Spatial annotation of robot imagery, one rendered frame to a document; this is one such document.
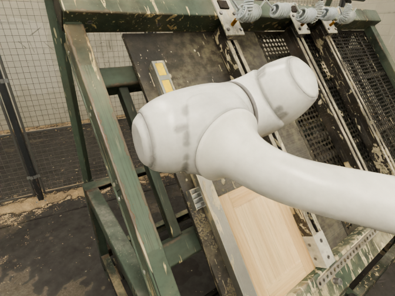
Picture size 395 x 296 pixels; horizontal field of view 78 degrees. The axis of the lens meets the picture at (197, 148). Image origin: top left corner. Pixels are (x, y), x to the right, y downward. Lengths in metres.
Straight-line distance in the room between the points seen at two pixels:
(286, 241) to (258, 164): 0.82
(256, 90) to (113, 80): 0.67
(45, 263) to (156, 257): 1.86
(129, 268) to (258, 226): 0.61
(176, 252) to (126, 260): 0.45
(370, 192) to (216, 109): 0.17
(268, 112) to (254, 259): 0.67
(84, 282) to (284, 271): 1.63
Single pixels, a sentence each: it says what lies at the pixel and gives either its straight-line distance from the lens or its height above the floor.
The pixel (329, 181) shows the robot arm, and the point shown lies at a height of 1.61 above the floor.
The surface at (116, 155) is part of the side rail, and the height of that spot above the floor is 1.41.
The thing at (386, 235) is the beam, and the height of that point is 0.84.
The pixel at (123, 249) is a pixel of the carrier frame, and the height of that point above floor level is 0.79.
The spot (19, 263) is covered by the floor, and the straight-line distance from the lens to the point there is 2.68.
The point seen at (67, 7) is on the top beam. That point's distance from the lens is 0.94.
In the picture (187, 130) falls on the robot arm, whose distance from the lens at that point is 0.29.
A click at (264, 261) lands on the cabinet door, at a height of 0.99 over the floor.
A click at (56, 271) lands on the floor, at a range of 2.46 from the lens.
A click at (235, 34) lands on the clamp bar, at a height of 1.72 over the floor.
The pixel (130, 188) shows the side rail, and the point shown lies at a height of 1.33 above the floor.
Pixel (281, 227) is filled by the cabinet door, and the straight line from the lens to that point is 1.06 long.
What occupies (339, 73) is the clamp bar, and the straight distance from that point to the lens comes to 1.72.
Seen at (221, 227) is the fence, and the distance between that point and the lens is 0.86.
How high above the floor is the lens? 1.75
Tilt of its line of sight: 26 degrees down
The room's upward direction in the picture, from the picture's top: straight up
